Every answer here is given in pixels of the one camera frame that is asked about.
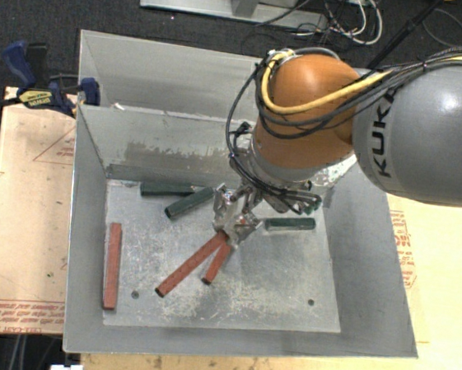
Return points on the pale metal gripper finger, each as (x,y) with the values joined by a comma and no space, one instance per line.
(244,228)
(220,208)

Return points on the dark green flat block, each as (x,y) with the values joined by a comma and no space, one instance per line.
(290,224)
(164,190)
(187,205)

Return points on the red-brown flat block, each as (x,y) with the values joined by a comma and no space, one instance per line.
(188,266)
(217,265)
(112,266)

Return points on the grey metal bin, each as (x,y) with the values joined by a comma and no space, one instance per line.
(270,276)

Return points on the brown cardboard board, red print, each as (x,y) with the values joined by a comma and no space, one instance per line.
(30,198)

